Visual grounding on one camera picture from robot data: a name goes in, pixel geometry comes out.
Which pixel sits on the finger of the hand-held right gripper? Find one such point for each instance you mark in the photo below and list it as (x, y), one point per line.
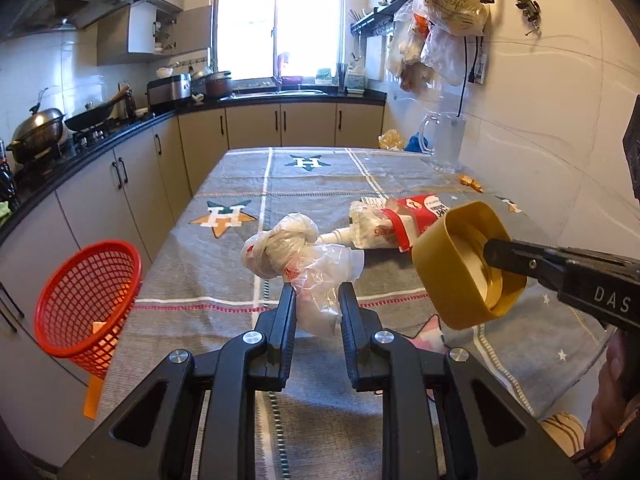
(525, 260)

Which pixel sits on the hanging clear plastic bag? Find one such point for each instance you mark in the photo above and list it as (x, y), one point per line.
(440, 55)

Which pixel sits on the brown cooking pot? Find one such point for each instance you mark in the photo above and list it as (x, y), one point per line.
(218, 86)

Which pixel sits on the cluster of sauce bottles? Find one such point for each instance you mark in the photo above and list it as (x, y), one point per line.
(7, 175)

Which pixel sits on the kitchen window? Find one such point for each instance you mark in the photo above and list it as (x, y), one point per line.
(250, 25)

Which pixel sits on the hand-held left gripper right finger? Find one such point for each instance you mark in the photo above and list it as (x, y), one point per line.
(350, 330)

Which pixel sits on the yellow plastic lid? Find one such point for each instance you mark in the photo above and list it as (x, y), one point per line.
(450, 270)

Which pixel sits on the black wall rack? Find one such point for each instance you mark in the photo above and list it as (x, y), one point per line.
(380, 15)

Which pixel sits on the plastic bag with red print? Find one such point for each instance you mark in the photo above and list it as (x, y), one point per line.
(372, 225)

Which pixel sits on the beige upper kitchen cabinets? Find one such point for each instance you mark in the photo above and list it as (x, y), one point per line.
(115, 35)

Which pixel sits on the knotted clear plastic bag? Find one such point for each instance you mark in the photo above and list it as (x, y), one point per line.
(310, 270)

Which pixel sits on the blue plastic bag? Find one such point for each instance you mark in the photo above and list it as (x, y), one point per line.
(414, 143)

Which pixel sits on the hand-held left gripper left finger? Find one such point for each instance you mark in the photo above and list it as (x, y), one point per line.
(286, 330)

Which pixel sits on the green printed packet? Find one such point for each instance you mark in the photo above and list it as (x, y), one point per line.
(323, 76)

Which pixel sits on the range hood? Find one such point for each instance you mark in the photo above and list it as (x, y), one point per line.
(75, 2)

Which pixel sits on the black kitchen countertop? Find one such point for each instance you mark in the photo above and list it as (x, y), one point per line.
(300, 99)

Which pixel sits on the silver electric cooker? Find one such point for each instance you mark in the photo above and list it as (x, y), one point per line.
(167, 92)

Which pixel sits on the steel pot lid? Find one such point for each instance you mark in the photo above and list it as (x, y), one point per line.
(205, 75)

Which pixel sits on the chopstick holder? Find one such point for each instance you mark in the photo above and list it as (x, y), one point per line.
(341, 77)

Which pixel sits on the beige kitchen cabinets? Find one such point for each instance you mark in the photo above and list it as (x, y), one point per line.
(250, 127)
(115, 35)

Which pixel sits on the orange cardboard box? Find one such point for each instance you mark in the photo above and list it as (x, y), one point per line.
(92, 395)

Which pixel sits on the steel sink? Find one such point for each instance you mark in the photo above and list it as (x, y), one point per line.
(280, 92)

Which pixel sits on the orange peel piece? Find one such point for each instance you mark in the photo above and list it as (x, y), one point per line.
(477, 187)
(465, 179)

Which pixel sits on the beige lower kitchen cabinets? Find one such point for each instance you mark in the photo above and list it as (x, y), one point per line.
(250, 127)

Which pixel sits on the striped tan cloth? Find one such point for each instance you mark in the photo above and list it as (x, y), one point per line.
(562, 432)

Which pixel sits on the yellow plastic bag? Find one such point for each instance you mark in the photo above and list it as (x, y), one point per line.
(391, 140)

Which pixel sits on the person's right hand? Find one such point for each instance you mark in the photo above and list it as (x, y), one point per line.
(615, 395)

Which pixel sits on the white spray bottle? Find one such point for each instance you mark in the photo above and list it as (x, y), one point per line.
(335, 236)

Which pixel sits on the white bowl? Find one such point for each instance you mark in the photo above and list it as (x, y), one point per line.
(164, 72)

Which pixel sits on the steel kettle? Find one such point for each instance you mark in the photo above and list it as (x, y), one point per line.
(130, 105)

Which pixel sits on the pink hanging cloth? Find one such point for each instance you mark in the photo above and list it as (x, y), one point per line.
(284, 64)

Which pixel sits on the torn red white carton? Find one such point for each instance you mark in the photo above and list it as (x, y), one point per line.
(425, 215)

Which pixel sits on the white green carton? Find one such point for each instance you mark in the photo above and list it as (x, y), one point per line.
(356, 81)

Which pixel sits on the steel wok with lid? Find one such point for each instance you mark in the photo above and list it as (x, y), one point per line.
(37, 130)

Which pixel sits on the red plastic basket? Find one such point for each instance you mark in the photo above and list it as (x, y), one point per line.
(75, 300)

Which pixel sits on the grey printed tablecloth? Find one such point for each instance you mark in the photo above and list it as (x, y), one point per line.
(310, 185)

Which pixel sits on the purple dish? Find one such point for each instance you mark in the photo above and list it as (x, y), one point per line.
(292, 81)

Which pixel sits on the black frying wok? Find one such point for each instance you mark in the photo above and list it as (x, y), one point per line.
(95, 117)

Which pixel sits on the black gas stove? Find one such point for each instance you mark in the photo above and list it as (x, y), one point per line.
(90, 136)

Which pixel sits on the green rag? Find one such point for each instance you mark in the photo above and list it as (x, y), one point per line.
(4, 214)

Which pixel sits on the white wall socket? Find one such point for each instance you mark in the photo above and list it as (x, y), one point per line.
(481, 67)

